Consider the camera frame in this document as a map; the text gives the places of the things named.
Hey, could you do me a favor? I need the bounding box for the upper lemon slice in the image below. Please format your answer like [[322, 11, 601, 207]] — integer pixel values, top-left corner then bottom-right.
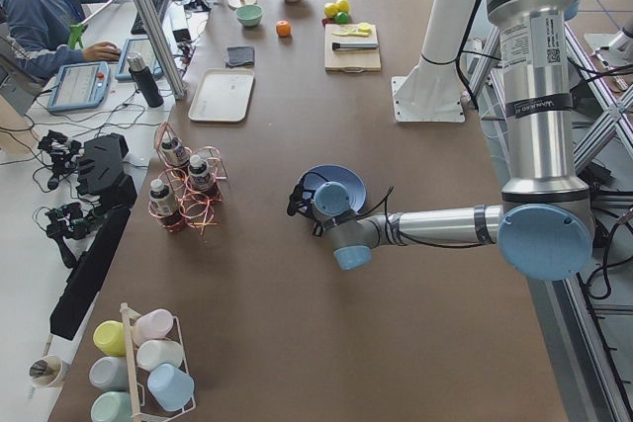
[[356, 22, 372, 34]]

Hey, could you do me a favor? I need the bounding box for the whole lemon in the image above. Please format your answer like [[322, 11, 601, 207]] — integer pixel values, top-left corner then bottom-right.
[[323, 3, 338, 19], [335, 0, 350, 13]]

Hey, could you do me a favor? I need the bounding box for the steel muddler black tip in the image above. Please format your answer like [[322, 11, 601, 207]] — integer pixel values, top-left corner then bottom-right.
[[331, 42, 379, 52]]

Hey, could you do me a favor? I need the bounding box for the green bowl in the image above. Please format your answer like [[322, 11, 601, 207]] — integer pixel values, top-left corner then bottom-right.
[[235, 4, 263, 28]]

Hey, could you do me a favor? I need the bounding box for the lower whole lemon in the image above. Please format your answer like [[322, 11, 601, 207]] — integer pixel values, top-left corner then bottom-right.
[[323, 3, 338, 19]]

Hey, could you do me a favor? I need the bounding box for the copper wire bottle rack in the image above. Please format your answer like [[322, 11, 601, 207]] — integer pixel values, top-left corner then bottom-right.
[[147, 122, 227, 233]]

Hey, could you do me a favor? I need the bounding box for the yellow plastic knife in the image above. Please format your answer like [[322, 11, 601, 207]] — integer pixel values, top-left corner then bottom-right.
[[331, 30, 371, 38]]

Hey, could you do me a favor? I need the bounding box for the person in blue hoodie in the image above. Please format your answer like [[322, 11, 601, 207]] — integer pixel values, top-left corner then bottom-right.
[[1, 0, 120, 80]]

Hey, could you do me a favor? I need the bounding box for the grey folded cloth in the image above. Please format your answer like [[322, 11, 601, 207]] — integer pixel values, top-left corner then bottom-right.
[[226, 45, 255, 68]]

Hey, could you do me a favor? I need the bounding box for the green lime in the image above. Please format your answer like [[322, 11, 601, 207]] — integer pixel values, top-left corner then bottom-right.
[[333, 12, 350, 25]]

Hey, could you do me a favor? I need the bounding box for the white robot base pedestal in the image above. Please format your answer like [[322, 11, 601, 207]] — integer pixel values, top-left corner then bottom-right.
[[392, 0, 481, 123]]

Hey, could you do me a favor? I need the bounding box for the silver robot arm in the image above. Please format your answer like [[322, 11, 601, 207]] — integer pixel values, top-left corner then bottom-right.
[[287, 0, 594, 281]]

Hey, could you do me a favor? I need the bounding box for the black keyboard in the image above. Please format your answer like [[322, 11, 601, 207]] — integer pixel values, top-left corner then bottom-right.
[[130, 0, 172, 36]]

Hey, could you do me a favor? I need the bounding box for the wooden cutting board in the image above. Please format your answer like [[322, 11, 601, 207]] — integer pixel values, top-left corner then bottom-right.
[[324, 24, 382, 72]]

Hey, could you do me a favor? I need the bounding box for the upper whole lemon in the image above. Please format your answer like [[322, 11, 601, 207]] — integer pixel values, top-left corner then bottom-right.
[[335, 0, 350, 13]]

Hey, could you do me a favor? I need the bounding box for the white cup rack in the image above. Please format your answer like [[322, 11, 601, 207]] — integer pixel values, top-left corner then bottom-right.
[[120, 302, 197, 422]]

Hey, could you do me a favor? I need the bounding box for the lemon slice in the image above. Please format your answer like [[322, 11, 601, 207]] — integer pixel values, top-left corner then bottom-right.
[[356, 22, 372, 34], [341, 26, 356, 35]]

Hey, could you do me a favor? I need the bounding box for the yellow cup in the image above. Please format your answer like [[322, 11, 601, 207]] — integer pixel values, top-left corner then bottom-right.
[[93, 320, 126, 357]]

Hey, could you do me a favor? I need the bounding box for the blue teach pendant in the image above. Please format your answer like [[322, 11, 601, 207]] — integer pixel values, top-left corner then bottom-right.
[[114, 37, 164, 82], [46, 61, 110, 113]]

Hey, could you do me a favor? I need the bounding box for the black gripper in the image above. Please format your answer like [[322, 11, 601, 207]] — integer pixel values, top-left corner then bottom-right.
[[286, 172, 316, 218]]

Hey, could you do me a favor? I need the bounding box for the mint green cup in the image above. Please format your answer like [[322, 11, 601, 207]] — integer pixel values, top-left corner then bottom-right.
[[90, 391, 133, 422]]

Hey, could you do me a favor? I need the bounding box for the paper cup on desk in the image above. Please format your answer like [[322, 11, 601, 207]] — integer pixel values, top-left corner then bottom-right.
[[29, 355, 69, 388]]

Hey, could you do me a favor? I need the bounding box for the black thermos bottle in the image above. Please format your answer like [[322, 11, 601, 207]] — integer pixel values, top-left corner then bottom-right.
[[127, 51, 164, 108]]

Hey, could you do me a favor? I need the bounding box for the grey cup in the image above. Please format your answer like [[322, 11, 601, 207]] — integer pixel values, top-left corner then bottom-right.
[[89, 356, 129, 391]]

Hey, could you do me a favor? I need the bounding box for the pink cup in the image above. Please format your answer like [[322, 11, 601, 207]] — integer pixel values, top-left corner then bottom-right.
[[132, 308, 173, 346]]

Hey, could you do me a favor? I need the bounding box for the top bottle in rack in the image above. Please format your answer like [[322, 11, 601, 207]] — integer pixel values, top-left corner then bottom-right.
[[160, 136, 189, 168]]

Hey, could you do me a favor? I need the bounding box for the white cup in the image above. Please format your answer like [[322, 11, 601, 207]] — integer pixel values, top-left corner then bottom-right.
[[136, 339, 184, 372]]

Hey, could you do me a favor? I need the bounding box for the lower lemon slice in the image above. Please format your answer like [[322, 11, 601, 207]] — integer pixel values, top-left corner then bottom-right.
[[341, 26, 356, 35]]

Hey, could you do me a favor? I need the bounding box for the light blue cup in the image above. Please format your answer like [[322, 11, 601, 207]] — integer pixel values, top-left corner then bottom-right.
[[147, 363, 195, 412]]

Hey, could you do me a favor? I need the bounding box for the blue plate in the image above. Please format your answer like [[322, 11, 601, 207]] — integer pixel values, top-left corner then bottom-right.
[[298, 164, 366, 216]]

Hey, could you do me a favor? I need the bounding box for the orange fruit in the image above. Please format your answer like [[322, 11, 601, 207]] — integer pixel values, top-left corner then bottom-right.
[[275, 20, 292, 38]]

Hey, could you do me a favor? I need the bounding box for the cream rabbit tray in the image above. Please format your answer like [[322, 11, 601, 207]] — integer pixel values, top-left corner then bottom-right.
[[188, 68, 255, 123]]

